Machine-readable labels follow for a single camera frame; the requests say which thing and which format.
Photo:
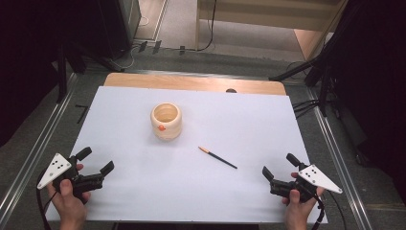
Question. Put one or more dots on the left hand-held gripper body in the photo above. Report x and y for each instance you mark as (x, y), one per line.
(54, 168)

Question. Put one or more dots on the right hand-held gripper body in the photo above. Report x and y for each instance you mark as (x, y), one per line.
(319, 179)

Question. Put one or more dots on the thin black brush pen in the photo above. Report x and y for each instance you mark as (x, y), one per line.
(218, 157)

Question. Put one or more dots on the metal floor rail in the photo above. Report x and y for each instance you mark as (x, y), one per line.
(338, 159)
(35, 153)

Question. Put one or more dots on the wooden table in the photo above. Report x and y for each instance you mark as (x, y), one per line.
(191, 82)

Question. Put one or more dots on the person's left hand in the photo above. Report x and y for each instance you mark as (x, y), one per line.
(69, 204)

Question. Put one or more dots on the pale wooden frame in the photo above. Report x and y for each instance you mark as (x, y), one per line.
(255, 16)

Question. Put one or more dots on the black tripod stand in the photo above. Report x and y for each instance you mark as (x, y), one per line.
(322, 76)

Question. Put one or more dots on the person's right hand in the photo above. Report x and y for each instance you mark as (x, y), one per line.
(297, 207)

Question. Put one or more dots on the grey cabinet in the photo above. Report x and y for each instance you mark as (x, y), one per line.
(130, 19)

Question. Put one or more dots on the white table board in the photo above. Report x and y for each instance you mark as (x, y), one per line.
(204, 191)

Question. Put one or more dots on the light wooden cup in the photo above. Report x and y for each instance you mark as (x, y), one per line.
(166, 120)

